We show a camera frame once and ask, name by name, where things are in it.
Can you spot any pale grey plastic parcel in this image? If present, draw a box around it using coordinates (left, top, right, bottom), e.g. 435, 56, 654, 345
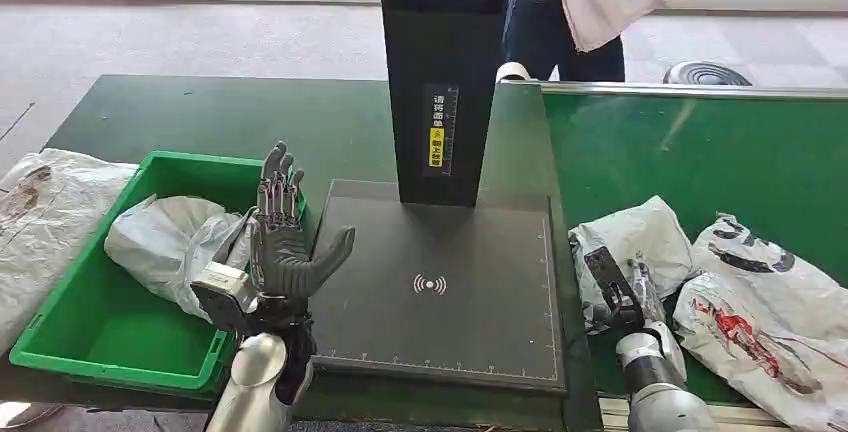
568, 195, 695, 336

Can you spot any green conveyor belt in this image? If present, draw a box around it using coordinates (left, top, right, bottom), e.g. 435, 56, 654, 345
541, 87, 848, 407

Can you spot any black scanner base plate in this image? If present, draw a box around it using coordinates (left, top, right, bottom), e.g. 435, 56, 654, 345
309, 179, 566, 394

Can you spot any white parcel with red print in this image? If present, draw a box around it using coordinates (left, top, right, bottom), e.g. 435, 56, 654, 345
672, 273, 848, 432

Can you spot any green plastic crate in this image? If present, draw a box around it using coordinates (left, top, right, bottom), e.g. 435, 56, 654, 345
9, 150, 307, 394

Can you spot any white tape roll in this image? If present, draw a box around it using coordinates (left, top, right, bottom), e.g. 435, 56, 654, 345
495, 61, 531, 84

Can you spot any white parcel with brown print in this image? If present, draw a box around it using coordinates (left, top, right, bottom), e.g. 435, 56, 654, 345
0, 148, 139, 355

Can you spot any dark right wrist camera box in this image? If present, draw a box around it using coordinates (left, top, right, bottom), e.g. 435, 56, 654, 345
584, 246, 645, 334

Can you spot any person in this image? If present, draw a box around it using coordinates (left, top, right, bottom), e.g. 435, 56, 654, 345
502, 0, 707, 83

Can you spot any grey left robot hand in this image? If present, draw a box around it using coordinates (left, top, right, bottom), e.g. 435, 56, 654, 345
252, 141, 357, 300

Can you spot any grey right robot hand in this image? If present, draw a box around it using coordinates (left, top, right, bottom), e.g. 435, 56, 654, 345
625, 253, 668, 328

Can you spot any grey crinkled plastic parcel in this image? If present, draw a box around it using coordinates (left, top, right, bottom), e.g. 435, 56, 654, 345
103, 194, 258, 322

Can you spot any silver conveyor frame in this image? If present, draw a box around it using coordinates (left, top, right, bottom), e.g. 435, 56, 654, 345
537, 80, 848, 432

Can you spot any black and yellow label sticker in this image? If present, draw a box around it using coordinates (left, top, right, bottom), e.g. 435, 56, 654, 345
423, 84, 460, 177

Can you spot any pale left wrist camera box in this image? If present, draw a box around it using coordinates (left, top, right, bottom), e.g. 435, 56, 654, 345
190, 261, 260, 336

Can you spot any white parcel with black print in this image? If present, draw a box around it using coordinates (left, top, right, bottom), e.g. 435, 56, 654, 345
690, 213, 848, 344

